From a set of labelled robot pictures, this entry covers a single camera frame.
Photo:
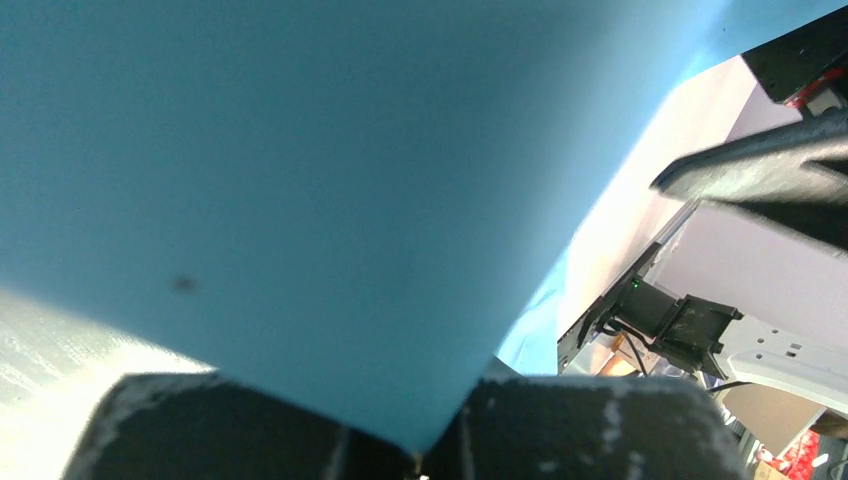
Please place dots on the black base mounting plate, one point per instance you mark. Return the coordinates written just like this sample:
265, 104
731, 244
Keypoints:
593, 320

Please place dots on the blue wrapping paper sheet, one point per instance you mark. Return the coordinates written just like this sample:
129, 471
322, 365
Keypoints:
346, 203

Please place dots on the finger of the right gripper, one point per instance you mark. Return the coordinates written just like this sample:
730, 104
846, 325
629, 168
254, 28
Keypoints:
793, 175

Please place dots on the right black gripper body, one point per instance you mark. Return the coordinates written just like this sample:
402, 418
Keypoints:
806, 68

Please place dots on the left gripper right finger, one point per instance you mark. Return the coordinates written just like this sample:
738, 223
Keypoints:
579, 427

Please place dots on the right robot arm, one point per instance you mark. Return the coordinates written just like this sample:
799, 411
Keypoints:
729, 343

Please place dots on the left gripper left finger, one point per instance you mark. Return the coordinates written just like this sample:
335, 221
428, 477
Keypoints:
203, 426

